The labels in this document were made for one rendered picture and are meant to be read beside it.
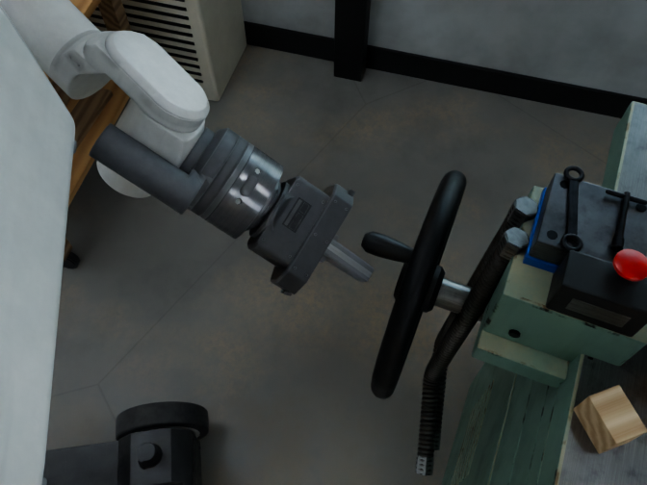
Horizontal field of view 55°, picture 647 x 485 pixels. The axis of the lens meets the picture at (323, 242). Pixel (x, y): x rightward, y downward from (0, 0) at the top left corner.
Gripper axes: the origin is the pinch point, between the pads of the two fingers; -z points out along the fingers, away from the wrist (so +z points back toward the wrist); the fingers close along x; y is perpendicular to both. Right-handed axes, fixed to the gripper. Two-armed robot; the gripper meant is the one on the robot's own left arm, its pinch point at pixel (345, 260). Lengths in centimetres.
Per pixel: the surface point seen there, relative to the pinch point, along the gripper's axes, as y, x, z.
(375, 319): -88, -8, -44
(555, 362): 7.4, -2.1, -23.0
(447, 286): -4.3, -5.1, -14.0
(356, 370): -83, 6, -44
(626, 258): 18.9, -10.3, -15.5
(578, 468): 14.8, 6.7, -24.3
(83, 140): -120, -9, 43
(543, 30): -88, -105, -45
